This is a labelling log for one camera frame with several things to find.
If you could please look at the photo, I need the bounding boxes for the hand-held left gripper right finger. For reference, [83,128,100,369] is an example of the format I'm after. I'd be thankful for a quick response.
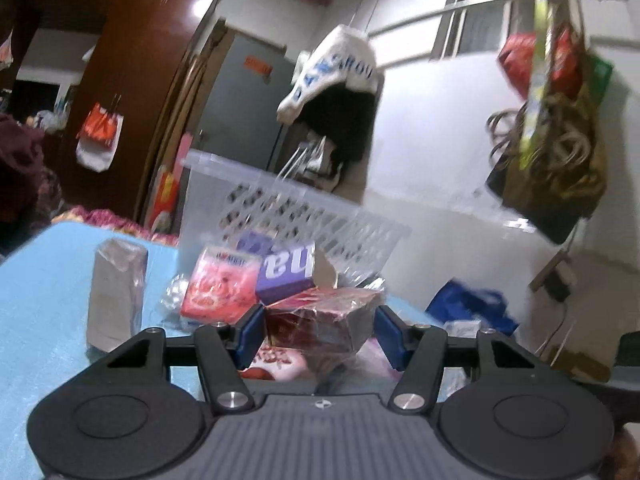
[374,304,540,414]

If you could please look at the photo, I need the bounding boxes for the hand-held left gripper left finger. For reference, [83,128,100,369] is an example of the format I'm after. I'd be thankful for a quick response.
[97,304,266,414]

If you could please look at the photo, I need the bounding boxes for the dark red box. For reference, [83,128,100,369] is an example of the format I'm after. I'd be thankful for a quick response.
[263,286,387,356]

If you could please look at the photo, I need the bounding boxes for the clear plastic basket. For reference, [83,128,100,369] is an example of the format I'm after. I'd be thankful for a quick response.
[178,149,413,288]

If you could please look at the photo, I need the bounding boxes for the pink snack packet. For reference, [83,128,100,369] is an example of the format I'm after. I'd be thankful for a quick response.
[239,344,312,384]

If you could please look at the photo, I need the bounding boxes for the red snack packet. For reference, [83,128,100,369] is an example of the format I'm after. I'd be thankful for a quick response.
[179,245,264,325]

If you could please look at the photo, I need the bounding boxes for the purple box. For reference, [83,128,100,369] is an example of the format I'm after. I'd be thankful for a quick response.
[237,230,341,307]

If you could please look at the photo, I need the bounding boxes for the blue cloth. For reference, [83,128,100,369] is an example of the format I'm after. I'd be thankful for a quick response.
[425,279,521,337]

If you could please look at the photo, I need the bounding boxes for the crumpled clear plastic wrapper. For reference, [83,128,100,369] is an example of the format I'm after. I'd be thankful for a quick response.
[160,272,194,319]

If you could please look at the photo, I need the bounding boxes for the silver foil packet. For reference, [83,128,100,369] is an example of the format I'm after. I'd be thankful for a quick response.
[86,238,150,354]

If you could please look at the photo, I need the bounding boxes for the red packet by door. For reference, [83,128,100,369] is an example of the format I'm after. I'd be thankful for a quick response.
[151,166,182,235]

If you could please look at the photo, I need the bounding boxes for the pink floral blanket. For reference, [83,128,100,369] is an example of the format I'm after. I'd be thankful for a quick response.
[50,205,180,247]

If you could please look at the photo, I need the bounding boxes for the metal crutches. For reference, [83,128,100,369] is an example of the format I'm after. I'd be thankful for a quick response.
[276,139,327,182]

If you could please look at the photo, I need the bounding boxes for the black hanging garment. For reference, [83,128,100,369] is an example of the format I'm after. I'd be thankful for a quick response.
[294,84,379,167]

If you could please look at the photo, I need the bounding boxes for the grey door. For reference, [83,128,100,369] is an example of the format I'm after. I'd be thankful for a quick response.
[199,27,302,173]

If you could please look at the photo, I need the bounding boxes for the orange and white plastic bag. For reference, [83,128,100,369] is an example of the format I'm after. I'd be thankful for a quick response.
[76,102,125,174]

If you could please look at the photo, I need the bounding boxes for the leaning wooden planks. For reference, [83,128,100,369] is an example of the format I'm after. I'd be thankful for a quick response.
[162,20,227,173]

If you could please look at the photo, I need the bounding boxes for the white lettered cap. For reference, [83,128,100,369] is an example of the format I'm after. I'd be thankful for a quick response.
[276,25,384,126]

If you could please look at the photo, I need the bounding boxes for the dark red clothes pile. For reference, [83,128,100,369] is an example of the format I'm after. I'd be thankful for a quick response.
[0,112,49,223]

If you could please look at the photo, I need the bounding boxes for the brown wooden wardrobe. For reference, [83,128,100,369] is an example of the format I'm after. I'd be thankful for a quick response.
[0,0,227,228]

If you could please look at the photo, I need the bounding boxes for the red hanging bag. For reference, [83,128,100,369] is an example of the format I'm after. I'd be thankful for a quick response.
[499,27,585,98]

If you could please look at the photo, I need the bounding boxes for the window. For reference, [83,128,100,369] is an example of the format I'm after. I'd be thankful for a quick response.
[432,0,577,62]

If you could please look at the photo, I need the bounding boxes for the coiled grey cable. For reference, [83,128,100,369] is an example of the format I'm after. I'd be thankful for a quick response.
[487,105,593,177]

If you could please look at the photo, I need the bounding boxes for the yellow-green strap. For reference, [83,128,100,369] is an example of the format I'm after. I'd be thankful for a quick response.
[518,0,552,172]

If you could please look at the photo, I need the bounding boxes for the metal rail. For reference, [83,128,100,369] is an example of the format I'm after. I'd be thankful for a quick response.
[369,0,629,37]

